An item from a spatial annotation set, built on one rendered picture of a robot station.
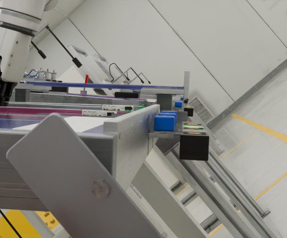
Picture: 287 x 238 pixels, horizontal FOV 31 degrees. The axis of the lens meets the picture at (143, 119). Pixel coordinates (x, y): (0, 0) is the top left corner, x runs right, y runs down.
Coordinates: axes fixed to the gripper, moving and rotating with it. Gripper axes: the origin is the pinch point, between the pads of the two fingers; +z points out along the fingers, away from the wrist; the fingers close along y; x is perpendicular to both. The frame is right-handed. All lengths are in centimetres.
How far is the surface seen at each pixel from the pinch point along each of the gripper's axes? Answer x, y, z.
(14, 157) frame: 29, 63, -5
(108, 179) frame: 35, 63, -5
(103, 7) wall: -174, -741, -115
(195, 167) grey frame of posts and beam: 41.0, -12.2, 2.8
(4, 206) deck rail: 27, 59, 0
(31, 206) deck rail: 29, 59, 0
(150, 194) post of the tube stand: 31, -36, 16
